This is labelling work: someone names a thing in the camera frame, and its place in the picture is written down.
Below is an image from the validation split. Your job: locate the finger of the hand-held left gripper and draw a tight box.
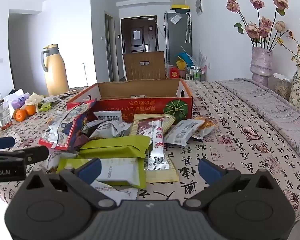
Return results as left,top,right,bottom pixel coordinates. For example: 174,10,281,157
0,137,15,151
0,145,49,167

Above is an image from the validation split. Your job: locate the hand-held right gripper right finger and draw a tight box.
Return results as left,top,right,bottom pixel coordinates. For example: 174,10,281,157
184,158,278,210

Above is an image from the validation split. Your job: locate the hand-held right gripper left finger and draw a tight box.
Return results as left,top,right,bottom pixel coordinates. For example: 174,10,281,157
22,158,117,210

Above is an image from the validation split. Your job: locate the green white snack packet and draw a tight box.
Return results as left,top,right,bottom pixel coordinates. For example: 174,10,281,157
56,157,147,189

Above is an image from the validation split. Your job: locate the plain green snack packet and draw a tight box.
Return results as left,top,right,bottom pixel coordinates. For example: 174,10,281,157
76,135,152,159

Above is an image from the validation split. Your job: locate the silver red snack bag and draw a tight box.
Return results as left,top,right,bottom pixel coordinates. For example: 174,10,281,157
39,100,98,150

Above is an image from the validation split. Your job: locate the orange snack packet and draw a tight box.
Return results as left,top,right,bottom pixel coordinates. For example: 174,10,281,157
191,116,219,140

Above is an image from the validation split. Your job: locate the white grey snack packet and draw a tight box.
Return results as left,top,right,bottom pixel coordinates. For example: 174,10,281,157
163,119,206,147

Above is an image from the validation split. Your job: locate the beige snack packet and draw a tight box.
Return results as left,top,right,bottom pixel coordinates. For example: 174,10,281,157
129,114,180,183

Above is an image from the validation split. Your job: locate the white black-label snack packet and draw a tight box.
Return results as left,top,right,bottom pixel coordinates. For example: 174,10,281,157
93,111,123,123

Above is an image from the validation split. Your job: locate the clear red snack bar packet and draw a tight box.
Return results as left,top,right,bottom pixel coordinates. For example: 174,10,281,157
136,120,170,172

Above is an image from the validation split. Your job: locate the red cardboard box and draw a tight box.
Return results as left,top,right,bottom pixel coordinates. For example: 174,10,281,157
66,78,193,125

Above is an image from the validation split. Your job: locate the clear glass cup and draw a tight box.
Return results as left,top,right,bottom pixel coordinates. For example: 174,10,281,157
0,102,12,130

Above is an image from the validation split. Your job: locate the orange fruit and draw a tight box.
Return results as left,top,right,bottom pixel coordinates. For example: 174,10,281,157
14,109,27,122
24,104,37,116

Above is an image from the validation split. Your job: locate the purple tissue pack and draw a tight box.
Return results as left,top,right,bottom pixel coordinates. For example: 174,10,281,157
11,92,30,110

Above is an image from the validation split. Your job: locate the white plastic bag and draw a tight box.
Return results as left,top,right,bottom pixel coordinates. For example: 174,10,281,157
4,89,24,101

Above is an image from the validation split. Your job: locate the cream crumpled wrapper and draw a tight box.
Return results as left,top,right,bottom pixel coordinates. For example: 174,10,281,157
25,92,44,113

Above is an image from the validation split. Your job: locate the small white snack packet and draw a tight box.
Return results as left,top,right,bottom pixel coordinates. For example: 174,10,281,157
41,96,62,103

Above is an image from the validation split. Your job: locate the yellow thermos jug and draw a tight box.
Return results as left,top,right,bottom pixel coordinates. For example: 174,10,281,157
41,44,70,97

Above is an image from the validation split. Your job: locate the grey patterned cloth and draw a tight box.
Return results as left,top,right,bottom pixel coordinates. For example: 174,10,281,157
215,79,300,170

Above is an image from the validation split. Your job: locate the white pole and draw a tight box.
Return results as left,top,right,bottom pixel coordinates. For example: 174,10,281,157
82,62,88,87

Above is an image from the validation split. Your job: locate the glass jar white lid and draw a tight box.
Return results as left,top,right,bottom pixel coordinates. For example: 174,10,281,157
273,73,293,102

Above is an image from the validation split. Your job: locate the pale dried grass bunch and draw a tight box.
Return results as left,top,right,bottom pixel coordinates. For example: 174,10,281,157
194,44,209,67

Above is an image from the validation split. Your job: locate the pink textured vase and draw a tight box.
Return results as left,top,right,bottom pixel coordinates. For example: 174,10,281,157
250,47,273,87

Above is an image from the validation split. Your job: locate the floral ceramic vase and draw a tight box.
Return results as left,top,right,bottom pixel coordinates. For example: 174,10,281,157
289,67,300,113

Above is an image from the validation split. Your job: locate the grey interior door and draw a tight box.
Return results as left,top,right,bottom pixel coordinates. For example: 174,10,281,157
105,14,115,82

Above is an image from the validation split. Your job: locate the dark brown entrance door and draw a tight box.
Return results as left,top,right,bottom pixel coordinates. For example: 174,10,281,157
120,16,159,54

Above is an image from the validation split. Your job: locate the grey refrigerator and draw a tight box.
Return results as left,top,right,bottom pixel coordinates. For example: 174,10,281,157
164,11,193,64

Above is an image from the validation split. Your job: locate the white umbrella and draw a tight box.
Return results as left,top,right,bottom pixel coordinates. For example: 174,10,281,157
184,11,192,43

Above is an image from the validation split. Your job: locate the dried pink rose bouquet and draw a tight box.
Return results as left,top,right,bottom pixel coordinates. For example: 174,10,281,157
224,0,293,49

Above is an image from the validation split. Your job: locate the yellow box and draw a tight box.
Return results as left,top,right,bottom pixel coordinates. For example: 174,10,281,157
171,4,190,13

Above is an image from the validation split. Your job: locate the metal wire rack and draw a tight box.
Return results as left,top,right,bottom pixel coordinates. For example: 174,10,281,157
186,65,207,81

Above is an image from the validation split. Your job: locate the white wall panel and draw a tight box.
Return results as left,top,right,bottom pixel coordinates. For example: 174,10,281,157
195,0,205,15

